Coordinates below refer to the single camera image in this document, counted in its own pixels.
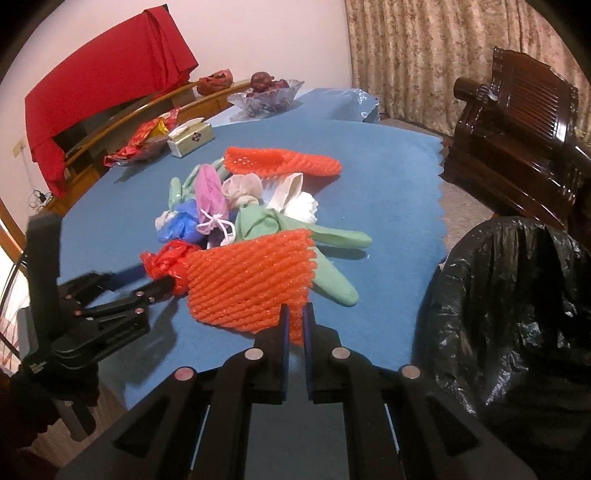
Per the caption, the red plastic bag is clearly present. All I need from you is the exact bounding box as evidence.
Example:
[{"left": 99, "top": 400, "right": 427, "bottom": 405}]
[{"left": 139, "top": 239, "right": 201, "bottom": 297}]

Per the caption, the orange foam net sleeve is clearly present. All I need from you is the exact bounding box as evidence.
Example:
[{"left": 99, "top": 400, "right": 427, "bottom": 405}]
[{"left": 187, "top": 229, "right": 317, "bottom": 345}]

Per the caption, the blue plastic bag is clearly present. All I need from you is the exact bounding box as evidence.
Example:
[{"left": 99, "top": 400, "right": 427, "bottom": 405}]
[{"left": 154, "top": 199, "right": 204, "bottom": 244}]

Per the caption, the pink mesh drawstring pouch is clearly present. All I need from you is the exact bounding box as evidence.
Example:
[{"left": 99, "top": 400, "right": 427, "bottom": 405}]
[{"left": 194, "top": 165, "right": 235, "bottom": 246}]

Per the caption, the black trash bag bin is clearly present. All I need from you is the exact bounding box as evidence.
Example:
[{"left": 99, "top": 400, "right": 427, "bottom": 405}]
[{"left": 416, "top": 217, "right": 590, "bottom": 479}]

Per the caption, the wooden bench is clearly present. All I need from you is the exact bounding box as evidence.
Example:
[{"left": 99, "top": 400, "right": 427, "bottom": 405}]
[{"left": 48, "top": 80, "right": 249, "bottom": 215}]

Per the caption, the beige crumpled cloth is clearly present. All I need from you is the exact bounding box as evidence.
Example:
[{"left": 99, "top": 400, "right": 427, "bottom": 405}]
[{"left": 221, "top": 173, "right": 263, "bottom": 210}]

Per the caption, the white crumpled tissue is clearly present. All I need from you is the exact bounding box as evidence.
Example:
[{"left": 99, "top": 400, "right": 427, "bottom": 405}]
[{"left": 283, "top": 192, "right": 318, "bottom": 224}]

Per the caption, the red snack wrapper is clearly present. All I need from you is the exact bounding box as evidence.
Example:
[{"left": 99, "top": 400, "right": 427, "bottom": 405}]
[{"left": 103, "top": 107, "right": 180, "bottom": 167}]

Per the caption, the tissue box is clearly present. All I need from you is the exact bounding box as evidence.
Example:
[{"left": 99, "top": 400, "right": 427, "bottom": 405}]
[{"left": 167, "top": 117, "right": 214, "bottom": 158}]

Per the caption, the long orange foam net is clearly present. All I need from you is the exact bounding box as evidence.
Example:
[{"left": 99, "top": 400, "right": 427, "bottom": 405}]
[{"left": 223, "top": 147, "right": 342, "bottom": 178}]

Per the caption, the red bag on bench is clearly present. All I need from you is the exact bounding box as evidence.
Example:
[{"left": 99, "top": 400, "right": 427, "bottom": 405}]
[{"left": 197, "top": 69, "right": 233, "bottom": 96}]

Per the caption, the red cloth cover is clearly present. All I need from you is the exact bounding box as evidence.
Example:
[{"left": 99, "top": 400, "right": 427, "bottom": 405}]
[{"left": 25, "top": 6, "right": 198, "bottom": 197}]

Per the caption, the red fruit in bowl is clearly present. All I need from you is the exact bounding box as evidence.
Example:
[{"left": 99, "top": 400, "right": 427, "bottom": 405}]
[{"left": 246, "top": 71, "right": 290, "bottom": 97}]

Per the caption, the dark wooden armchair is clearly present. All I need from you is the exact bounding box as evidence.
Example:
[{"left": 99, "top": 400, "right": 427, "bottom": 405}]
[{"left": 442, "top": 48, "right": 590, "bottom": 230}]

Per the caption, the beige patterned curtain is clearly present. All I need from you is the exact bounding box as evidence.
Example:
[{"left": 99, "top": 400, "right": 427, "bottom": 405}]
[{"left": 346, "top": 0, "right": 590, "bottom": 142}]

